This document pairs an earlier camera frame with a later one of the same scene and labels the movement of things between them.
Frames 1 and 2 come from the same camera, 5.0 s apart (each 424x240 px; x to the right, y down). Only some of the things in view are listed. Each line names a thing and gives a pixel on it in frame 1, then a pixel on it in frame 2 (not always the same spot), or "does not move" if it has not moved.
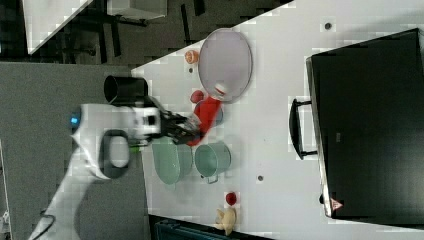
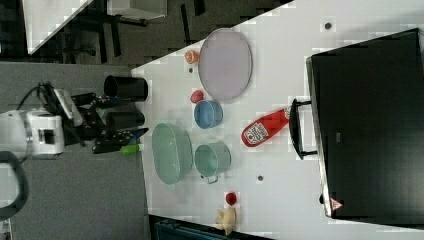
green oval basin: [172, 161] does not move
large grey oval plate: [225, 59] does not move
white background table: [43, 19] does not move
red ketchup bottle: [207, 109] to [264, 125]
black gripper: [170, 125] to [92, 125]
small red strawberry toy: [231, 198] does not move
